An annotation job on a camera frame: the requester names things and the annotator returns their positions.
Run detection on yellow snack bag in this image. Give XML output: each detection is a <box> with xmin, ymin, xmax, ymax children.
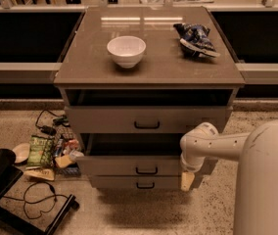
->
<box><xmin>24</xmin><ymin>168</ymin><xmax>55</xmax><ymax>181</ymax></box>

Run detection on grey drawer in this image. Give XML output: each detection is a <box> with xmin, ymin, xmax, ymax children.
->
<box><xmin>89</xmin><ymin>176</ymin><xmax>181</xmax><ymax>190</ymax></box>
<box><xmin>65</xmin><ymin>106</ymin><xmax>233</xmax><ymax>134</ymax></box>
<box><xmin>77</xmin><ymin>133</ymin><xmax>182</xmax><ymax>176</ymax></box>

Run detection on white bowl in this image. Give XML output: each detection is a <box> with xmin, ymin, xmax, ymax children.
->
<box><xmin>107</xmin><ymin>36</ymin><xmax>146</xmax><ymax>69</ymax></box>

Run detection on yellow sponge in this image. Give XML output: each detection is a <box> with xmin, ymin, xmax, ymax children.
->
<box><xmin>55</xmin><ymin>155</ymin><xmax>74</xmax><ymax>168</ymax></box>

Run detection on green chip bag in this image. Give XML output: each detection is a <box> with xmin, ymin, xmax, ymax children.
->
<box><xmin>26</xmin><ymin>135</ymin><xmax>53</xmax><ymax>168</ymax></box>

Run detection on grey drawer cabinet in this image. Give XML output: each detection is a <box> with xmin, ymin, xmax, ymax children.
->
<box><xmin>53</xmin><ymin>6</ymin><xmax>247</xmax><ymax>191</ymax></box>

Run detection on blue can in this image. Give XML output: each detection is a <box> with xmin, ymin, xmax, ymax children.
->
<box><xmin>53</xmin><ymin>138</ymin><xmax>64</xmax><ymax>158</ymax></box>

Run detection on grey top drawer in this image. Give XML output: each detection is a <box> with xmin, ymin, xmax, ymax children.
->
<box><xmin>65</xmin><ymin>106</ymin><xmax>233</xmax><ymax>134</ymax></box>

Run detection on white plate on floor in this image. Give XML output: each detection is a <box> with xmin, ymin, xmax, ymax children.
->
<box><xmin>13</xmin><ymin>143</ymin><xmax>30</xmax><ymax>164</ymax></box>

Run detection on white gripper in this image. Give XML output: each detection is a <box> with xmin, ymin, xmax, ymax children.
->
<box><xmin>180</xmin><ymin>154</ymin><xmax>205</xmax><ymax>192</ymax></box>

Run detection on black chair base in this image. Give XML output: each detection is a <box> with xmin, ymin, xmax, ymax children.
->
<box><xmin>0</xmin><ymin>149</ymin><xmax>79</xmax><ymax>235</ymax></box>

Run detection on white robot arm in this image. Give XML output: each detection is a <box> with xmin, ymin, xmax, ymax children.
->
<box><xmin>180</xmin><ymin>119</ymin><xmax>278</xmax><ymax>235</ymax></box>

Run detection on grey bottom drawer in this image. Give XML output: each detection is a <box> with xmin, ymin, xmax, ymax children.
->
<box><xmin>89</xmin><ymin>176</ymin><xmax>181</xmax><ymax>190</ymax></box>

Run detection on black power adapter cable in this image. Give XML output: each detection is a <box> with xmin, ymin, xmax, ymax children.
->
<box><xmin>34</xmin><ymin>109</ymin><xmax>70</xmax><ymax>137</ymax></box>

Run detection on black cable on floor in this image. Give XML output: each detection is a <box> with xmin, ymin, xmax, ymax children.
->
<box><xmin>2</xmin><ymin>180</ymin><xmax>70</xmax><ymax>220</ymax></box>

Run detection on blue chip bag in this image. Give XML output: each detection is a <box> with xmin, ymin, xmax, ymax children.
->
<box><xmin>173</xmin><ymin>23</ymin><xmax>220</xmax><ymax>58</ymax></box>

